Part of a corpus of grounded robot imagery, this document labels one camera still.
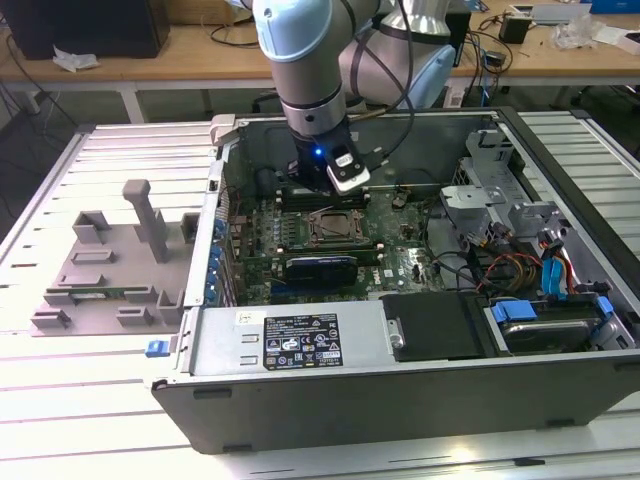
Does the silver CPU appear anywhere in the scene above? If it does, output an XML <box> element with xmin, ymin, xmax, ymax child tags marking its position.
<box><xmin>319</xmin><ymin>214</ymin><xmax>352</xmax><ymax>236</ymax></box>

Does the metal socket cover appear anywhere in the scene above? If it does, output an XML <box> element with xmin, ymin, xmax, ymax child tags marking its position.
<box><xmin>305</xmin><ymin>208</ymin><xmax>362</xmax><ymax>243</ymax></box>

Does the CPU socket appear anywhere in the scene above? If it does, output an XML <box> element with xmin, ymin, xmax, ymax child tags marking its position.
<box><xmin>305</xmin><ymin>208</ymin><xmax>364</xmax><ymax>246</ymax></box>

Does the black round board cap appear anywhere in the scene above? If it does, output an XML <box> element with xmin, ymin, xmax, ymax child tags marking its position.
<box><xmin>253</xmin><ymin>167</ymin><xmax>280</xmax><ymax>199</ymax></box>

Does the black graphics card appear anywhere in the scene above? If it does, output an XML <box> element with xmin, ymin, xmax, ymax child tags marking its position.
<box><xmin>283</xmin><ymin>253</ymin><xmax>359</xmax><ymax>290</ymax></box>

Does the green motherboard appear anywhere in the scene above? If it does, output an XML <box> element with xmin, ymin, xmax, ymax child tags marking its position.
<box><xmin>222</xmin><ymin>188</ymin><xmax>452</xmax><ymax>307</ymax></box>

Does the silver metal drive cage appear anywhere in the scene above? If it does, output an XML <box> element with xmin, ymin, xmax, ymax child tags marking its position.
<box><xmin>438</xmin><ymin>128</ymin><xmax>571</xmax><ymax>251</ymax></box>

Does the silver power supply with label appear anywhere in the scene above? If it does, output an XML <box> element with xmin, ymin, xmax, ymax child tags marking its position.
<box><xmin>188</xmin><ymin>300</ymin><xmax>390</xmax><ymax>379</ymax></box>

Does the black plastic drive cover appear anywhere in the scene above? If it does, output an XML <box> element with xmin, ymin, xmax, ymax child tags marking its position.
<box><xmin>378</xmin><ymin>293</ymin><xmax>497</xmax><ymax>364</ymax></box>

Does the grey plastic parts rack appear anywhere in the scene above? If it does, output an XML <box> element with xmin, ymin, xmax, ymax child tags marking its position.
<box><xmin>30</xmin><ymin>178</ymin><xmax>202</xmax><ymax>338</ymax></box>

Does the green RAM stick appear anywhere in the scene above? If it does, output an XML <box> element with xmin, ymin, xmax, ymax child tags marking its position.
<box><xmin>64</xmin><ymin>284</ymin><xmax>152</xmax><ymax>302</ymax></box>

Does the large black box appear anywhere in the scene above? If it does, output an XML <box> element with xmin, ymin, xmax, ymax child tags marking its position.
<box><xmin>4</xmin><ymin>0</ymin><xmax>171</xmax><ymax>61</ymax></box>

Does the small black power adapter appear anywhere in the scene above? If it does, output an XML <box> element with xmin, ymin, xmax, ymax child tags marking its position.
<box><xmin>498</xmin><ymin>14</ymin><xmax>532</xmax><ymax>45</ymax></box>

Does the dark grey PC case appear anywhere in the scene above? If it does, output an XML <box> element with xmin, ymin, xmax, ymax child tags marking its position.
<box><xmin>149</xmin><ymin>105</ymin><xmax>640</xmax><ymax>457</ymax></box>

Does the blue disk carrier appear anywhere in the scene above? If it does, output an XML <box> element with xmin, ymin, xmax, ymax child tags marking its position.
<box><xmin>489</xmin><ymin>295</ymin><xmax>614</xmax><ymax>352</ymax></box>

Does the crumpled white paper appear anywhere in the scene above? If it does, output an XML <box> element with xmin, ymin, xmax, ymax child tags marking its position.
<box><xmin>51</xmin><ymin>44</ymin><xmax>99</xmax><ymax>74</ymax></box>

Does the silver hard disk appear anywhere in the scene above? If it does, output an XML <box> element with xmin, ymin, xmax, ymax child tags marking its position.
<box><xmin>501</xmin><ymin>320</ymin><xmax>597</xmax><ymax>353</ymax></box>

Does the clear plastic bag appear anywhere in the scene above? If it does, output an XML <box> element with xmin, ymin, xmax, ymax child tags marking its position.
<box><xmin>551</xmin><ymin>13</ymin><xmax>602</xmax><ymax>51</ymax></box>

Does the white flat box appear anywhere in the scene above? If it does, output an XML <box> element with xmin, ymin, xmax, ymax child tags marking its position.
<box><xmin>594</xmin><ymin>24</ymin><xmax>640</xmax><ymax>54</ymax></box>

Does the blue flat box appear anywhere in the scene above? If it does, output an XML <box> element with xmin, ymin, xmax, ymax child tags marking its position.
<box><xmin>589</xmin><ymin>0</ymin><xmax>640</xmax><ymax>16</ymax></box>

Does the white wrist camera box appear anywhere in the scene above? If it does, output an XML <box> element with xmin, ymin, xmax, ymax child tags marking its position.
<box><xmin>324</xmin><ymin>143</ymin><xmax>373</xmax><ymax>197</ymax></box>

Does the light grey case handle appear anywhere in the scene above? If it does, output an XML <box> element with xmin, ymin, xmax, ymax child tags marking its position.
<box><xmin>208</xmin><ymin>113</ymin><xmax>237</xmax><ymax>148</ymax></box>

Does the black looped desk cable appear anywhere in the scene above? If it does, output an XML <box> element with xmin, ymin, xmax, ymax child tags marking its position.
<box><xmin>209</xmin><ymin>22</ymin><xmax>262</xmax><ymax>50</ymax></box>

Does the wooden desk white frame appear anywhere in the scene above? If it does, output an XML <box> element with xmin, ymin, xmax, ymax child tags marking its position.
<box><xmin>0</xmin><ymin>9</ymin><xmax>640</xmax><ymax>125</ymax></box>

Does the black wire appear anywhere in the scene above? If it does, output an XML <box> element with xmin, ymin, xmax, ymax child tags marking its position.
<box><xmin>428</xmin><ymin>248</ymin><xmax>482</xmax><ymax>292</ymax></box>

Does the yellow red wire bundle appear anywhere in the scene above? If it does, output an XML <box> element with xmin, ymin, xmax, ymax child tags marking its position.
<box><xmin>478</xmin><ymin>253</ymin><xmax>544</xmax><ymax>292</ymax></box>

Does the blue flat data wire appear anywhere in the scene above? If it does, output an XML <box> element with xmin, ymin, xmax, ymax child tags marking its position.
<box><xmin>539</xmin><ymin>249</ymin><xmax>570</xmax><ymax>302</ymax></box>

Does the red data wire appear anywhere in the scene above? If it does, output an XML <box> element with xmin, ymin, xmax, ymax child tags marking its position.
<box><xmin>558</xmin><ymin>253</ymin><xmax>577</xmax><ymax>297</ymax></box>

